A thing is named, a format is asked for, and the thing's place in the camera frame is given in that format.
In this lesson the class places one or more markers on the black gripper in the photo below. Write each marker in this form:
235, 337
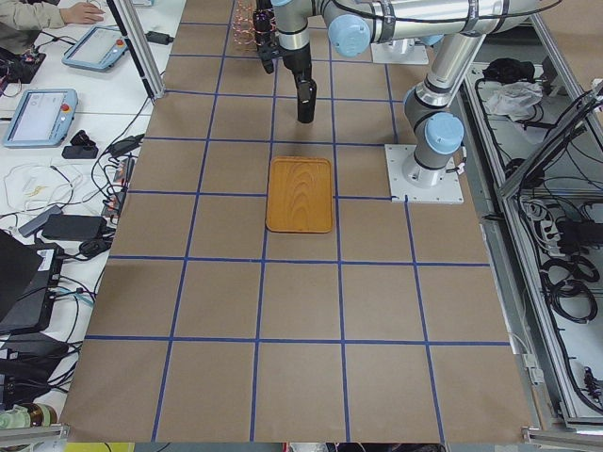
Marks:
298, 60

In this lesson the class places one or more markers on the dark wine bottle carried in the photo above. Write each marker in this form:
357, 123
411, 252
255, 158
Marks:
306, 100

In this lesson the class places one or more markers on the dark wine bottle in basket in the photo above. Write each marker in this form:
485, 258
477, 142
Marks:
263, 25

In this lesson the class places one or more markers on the wooden rectangular tray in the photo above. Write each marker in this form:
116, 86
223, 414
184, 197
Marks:
300, 195

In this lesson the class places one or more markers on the person hand on desk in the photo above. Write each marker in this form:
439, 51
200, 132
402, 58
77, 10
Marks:
82, 13

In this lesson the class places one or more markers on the small black power adapter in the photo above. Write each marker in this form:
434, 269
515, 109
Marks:
159, 37

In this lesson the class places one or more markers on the black cloth bundle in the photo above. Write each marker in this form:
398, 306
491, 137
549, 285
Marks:
509, 70

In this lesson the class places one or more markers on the crumpled white cloth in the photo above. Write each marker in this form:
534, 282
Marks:
516, 101

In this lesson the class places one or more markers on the blue teach pendant upper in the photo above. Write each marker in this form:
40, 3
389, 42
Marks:
98, 50

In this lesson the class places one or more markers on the blue teach pendant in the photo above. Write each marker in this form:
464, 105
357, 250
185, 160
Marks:
98, 50
42, 118

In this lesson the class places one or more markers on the blue teach pendant lower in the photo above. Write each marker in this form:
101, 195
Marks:
42, 118

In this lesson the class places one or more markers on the black power adapter brick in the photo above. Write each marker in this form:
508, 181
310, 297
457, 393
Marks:
73, 227

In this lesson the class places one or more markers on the black laptop computer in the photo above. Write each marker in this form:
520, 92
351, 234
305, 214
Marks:
28, 275

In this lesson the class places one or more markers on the copper wire bottle basket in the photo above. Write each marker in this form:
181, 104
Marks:
242, 25

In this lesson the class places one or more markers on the aluminium frame post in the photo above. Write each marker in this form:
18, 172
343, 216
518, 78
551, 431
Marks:
127, 20

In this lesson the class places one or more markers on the black camera device on desk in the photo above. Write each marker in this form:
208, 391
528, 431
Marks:
81, 147

